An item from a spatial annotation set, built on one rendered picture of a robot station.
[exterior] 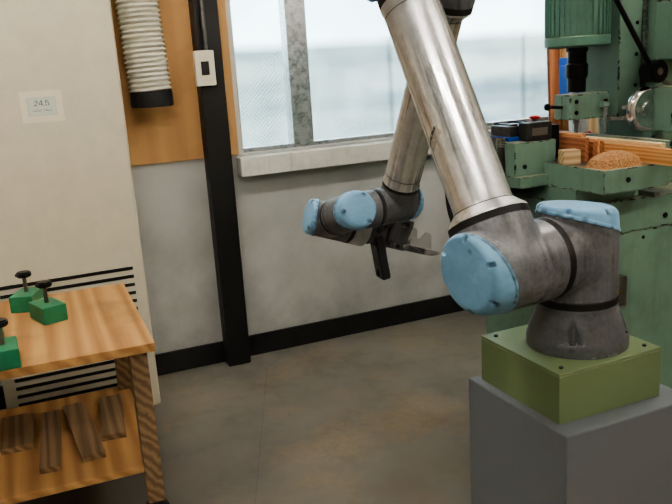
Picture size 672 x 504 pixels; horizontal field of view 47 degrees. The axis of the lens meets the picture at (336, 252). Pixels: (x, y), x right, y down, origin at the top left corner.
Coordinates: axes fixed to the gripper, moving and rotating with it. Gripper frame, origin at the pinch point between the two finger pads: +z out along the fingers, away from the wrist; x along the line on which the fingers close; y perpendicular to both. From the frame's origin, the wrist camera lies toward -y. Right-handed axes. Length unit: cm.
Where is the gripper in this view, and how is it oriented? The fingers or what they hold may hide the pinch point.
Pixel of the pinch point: (428, 252)
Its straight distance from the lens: 206.7
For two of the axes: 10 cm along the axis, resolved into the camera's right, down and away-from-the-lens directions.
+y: 2.5, -9.6, -0.9
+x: -4.0, -1.9, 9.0
